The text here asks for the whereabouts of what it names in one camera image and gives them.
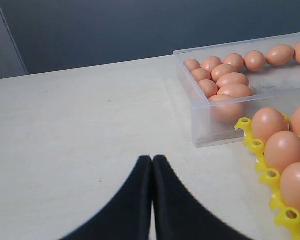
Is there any yellow plastic egg tray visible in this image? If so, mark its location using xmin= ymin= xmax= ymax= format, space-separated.
xmin=234 ymin=117 xmax=300 ymax=240

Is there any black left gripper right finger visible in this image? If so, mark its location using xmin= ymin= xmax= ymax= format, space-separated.
xmin=152 ymin=155 xmax=242 ymax=240

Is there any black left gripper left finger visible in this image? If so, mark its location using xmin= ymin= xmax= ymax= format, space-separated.
xmin=63 ymin=155 xmax=152 ymax=240

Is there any clear plastic box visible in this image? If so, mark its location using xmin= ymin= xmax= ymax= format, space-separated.
xmin=173 ymin=32 xmax=300 ymax=148

